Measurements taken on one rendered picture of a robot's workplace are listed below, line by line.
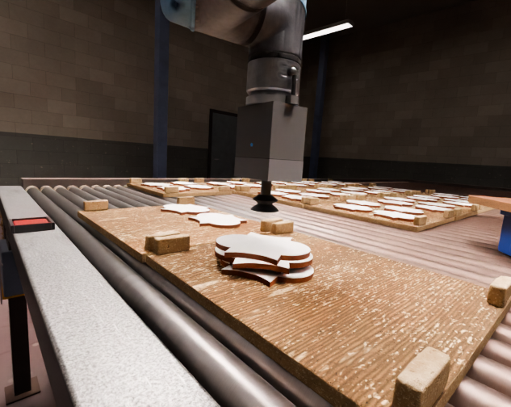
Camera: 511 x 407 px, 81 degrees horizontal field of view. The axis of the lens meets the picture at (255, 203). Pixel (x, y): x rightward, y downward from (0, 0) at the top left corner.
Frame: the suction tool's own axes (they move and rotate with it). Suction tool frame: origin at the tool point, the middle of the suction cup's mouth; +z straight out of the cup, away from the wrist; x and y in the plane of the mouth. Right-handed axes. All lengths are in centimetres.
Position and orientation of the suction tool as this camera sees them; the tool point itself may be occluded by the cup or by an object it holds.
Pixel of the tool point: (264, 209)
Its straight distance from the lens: 45.7
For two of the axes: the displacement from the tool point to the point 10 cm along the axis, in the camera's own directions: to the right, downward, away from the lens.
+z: -0.6, 9.9, 1.5
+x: -8.0, 0.4, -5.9
